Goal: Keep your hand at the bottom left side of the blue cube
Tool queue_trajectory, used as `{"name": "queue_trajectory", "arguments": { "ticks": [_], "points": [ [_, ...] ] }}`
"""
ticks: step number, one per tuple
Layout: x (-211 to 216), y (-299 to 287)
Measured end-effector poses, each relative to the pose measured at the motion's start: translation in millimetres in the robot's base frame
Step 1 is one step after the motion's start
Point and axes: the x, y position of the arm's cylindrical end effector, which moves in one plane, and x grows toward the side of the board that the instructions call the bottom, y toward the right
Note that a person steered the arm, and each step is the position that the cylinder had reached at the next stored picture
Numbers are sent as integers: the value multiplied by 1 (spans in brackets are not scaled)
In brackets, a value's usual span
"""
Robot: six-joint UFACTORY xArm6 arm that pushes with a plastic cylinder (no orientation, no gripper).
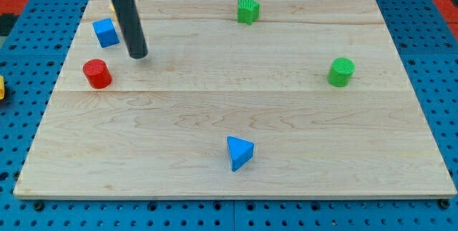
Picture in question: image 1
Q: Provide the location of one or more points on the red cylinder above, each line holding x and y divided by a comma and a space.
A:
97, 73

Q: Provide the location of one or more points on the green star block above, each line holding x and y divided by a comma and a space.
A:
247, 11

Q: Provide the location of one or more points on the yellow block behind rod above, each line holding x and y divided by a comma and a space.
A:
114, 15

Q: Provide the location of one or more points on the blue cube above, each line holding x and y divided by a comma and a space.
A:
105, 32

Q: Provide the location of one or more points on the wooden board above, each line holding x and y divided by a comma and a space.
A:
159, 130

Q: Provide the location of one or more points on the blue triangular prism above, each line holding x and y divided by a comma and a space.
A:
240, 152

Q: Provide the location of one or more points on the green cylinder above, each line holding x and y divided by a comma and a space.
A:
341, 72

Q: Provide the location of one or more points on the yellow block at left edge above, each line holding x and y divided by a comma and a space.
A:
2, 87

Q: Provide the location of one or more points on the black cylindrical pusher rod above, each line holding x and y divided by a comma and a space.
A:
131, 28

